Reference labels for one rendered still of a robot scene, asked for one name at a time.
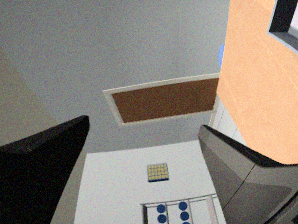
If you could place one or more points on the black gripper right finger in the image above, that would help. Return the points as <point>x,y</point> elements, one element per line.
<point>251,188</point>

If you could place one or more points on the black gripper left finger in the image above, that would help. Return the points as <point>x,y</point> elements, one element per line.
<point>34,171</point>

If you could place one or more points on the white plate with hole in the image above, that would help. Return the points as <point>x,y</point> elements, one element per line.
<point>294,21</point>

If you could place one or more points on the grey open box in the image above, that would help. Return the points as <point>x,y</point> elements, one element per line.
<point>280,24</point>

